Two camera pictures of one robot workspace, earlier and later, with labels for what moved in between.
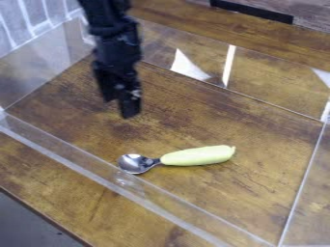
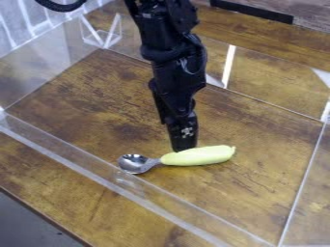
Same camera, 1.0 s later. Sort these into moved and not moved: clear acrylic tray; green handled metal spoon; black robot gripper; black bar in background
Moved: black robot gripper
Not moved: green handled metal spoon; clear acrylic tray; black bar in background
